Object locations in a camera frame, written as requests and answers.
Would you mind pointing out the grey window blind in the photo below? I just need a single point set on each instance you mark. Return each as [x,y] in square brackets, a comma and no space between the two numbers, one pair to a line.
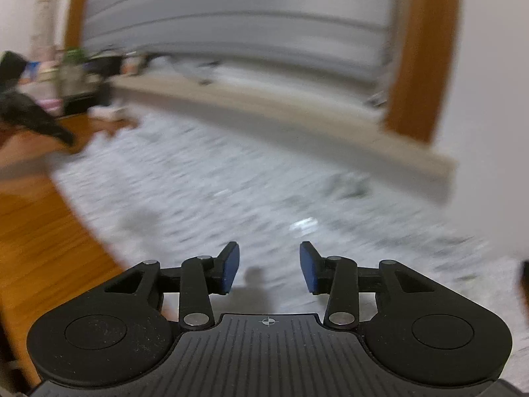
[248,16]

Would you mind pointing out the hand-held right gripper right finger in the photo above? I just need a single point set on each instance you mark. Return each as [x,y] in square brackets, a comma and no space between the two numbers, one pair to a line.
[309,269]

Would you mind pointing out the wooden window frame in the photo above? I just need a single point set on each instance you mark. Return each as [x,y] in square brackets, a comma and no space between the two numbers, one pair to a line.
[425,49]

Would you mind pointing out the white power strip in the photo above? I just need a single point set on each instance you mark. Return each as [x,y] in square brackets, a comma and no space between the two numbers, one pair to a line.
[107,112]

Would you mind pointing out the black device on stand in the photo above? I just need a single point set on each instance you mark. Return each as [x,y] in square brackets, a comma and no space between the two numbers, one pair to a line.
[105,66]

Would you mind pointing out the white patterned shirt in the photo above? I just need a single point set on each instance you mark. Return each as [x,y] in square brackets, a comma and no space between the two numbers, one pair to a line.
[268,194]

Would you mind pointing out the person's left forearm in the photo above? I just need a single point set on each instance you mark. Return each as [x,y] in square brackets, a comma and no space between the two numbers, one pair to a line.
[24,149]

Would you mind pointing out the pink object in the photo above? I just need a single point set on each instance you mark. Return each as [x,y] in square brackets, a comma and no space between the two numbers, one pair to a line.
[50,105]

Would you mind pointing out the small green plant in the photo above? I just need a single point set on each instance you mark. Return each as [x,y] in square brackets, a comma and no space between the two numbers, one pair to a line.
[74,60]

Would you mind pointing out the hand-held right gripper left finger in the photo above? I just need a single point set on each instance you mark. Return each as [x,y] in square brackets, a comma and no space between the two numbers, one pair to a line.
[229,269]

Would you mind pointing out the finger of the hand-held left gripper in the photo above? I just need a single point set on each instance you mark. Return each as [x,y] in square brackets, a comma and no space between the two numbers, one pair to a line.
[37,118]

